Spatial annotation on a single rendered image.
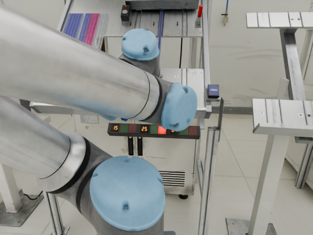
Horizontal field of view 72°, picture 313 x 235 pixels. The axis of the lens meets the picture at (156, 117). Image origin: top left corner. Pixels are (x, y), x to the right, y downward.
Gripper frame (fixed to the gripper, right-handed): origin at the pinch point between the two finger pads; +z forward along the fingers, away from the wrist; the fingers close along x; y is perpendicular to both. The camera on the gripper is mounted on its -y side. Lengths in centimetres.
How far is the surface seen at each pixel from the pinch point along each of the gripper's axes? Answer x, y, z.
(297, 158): 96, -12, 91
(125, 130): -10.4, 5.6, 6.0
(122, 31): -17.7, -42.9, 5.1
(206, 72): 19.5, -19.4, 3.9
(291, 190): 87, 11, 91
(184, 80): 11.0, -16.5, 5.1
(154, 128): 0.4, 4.5, 6.0
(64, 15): -47, -53, 4
